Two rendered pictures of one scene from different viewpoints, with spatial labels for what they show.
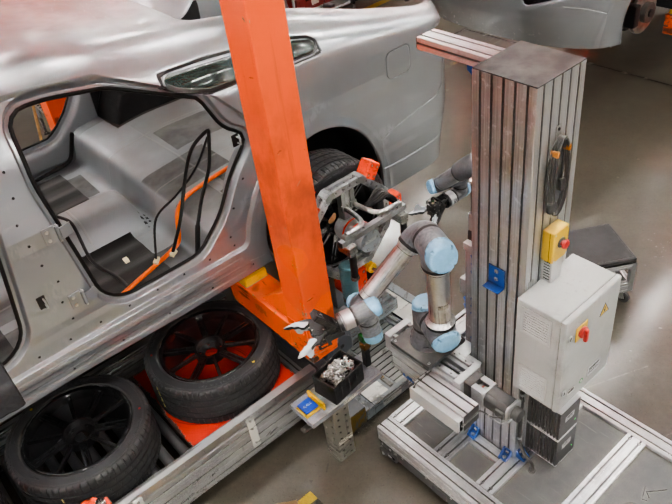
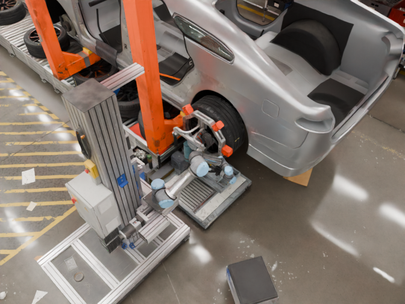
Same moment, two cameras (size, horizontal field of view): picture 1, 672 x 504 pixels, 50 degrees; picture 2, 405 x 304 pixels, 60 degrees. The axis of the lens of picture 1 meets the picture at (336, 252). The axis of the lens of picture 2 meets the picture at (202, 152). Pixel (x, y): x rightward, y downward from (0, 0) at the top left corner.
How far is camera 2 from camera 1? 3.55 m
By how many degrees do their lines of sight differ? 55
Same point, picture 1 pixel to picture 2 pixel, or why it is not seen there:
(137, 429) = (123, 104)
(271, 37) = (131, 19)
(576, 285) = (88, 190)
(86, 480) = not seen: hidden behind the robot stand
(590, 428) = (126, 267)
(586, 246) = (251, 277)
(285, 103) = (136, 47)
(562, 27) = not seen: outside the picture
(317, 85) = (223, 75)
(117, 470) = not seen: hidden behind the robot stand
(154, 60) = (179, 7)
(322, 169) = (207, 105)
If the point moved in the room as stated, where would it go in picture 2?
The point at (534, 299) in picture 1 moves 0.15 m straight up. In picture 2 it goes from (84, 175) to (79, 163)
